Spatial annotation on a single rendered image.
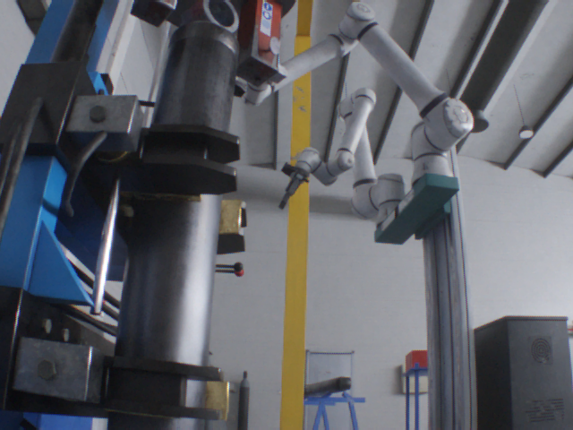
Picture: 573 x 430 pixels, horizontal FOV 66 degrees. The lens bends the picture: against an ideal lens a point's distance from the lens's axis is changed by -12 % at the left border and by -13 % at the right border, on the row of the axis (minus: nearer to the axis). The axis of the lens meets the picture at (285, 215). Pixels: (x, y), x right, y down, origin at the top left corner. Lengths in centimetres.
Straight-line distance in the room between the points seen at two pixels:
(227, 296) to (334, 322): 265
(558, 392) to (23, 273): 193
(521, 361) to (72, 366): 168
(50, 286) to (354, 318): 1152
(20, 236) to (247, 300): 1136
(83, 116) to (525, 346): 177
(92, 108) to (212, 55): 51
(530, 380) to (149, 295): 152
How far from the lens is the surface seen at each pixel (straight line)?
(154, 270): 108
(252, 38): 161
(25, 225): 94
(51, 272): 90
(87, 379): 79
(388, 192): 253
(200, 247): 111
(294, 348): 365
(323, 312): 1217
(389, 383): 1217
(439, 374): 228
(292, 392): 362
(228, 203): 131
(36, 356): 83
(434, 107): 205
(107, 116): 95
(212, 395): 120
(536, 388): 210
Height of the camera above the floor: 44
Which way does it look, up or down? 24 degrees up
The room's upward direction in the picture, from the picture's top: 2 degrees clockwise
